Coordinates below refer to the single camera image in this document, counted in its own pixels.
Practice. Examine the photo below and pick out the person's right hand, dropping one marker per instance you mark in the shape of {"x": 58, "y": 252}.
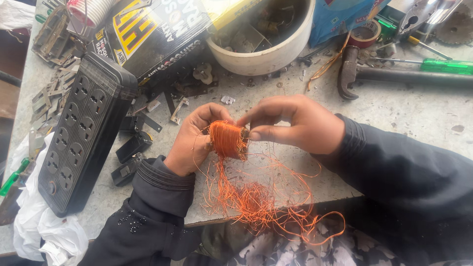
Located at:
{"x": 310, "y": 127}

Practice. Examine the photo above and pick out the person's left hand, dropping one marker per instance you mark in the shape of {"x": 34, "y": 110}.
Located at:
{"x": 186, "y": 144}

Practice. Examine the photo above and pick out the black plastic casing piece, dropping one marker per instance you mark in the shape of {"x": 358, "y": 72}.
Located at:
{"x": 131, "y": 123}
{"x": 127, "y": 170}
{"x": 133, "y": 147}

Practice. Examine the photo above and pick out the small white plastic piece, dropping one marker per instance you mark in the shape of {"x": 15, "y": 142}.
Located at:
{"x": 227, "y": 99}

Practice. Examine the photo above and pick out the white plastic knob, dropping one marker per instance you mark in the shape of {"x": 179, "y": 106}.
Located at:
{"x": 203, "y": 72}

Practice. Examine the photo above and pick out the white round bowl of parts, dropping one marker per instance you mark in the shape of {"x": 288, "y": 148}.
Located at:
{"x": 269, "y": 57}

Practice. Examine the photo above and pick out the black claw hammer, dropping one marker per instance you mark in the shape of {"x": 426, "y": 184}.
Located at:
{"x": 399, "y": 75}

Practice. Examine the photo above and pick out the black multi-socket power strip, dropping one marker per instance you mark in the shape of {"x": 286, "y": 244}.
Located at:
{"x": 83, "y": 133}

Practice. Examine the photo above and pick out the blue plastic packet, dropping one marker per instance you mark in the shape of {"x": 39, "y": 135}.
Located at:
{"x": 332, "y": 22}

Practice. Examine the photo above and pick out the dark red tape roll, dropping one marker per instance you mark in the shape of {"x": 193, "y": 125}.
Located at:
{"x": 373, "y": 38}

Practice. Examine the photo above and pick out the black and yellow carton box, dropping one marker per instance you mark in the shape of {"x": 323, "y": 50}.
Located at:
{"x": 155, "y": 33}

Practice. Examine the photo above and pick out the patterned grey lap garment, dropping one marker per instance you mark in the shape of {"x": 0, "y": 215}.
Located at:
{"x": 295, "y": 251}

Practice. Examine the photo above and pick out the pile of metal lamination plates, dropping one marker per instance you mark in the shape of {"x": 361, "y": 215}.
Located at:
{"x": 51, "y": 96}

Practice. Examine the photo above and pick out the metal pliers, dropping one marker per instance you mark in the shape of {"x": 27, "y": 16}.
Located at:
{"x": 414, "y": 18}

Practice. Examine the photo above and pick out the white and red cup stack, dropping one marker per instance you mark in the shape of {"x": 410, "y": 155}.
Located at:
{"x": 92, "y": 11}

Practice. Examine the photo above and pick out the white plastic bag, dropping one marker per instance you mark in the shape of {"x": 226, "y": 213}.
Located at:
{"x": 40, "y": 225}

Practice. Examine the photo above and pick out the rusty transformer core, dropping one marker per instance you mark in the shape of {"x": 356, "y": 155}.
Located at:
{"x": 51, "y": 35}

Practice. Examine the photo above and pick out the round saw blade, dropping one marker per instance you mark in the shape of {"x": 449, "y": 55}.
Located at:
{"x": 458, "y": 27}

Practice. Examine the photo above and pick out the white cloth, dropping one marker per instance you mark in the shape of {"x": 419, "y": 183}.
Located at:
{"x": 14, "y": 14}

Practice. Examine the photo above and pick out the bent metal bracket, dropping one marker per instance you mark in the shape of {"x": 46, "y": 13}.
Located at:
{"x": 179, "y": 111}

